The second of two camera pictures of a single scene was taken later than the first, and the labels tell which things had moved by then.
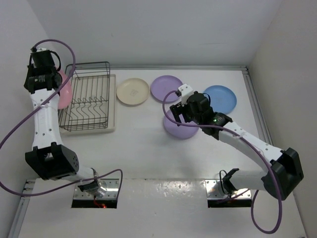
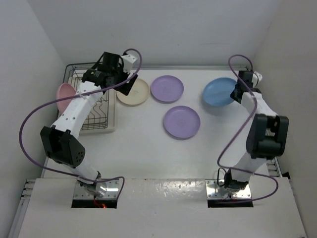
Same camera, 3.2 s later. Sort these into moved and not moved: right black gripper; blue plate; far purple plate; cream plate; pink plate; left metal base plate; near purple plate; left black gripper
Moved: blue plate; pink plate; left black gripper; right black gripper
Not moved: far purple plate; cream plate; left metal base plate; near purple plate
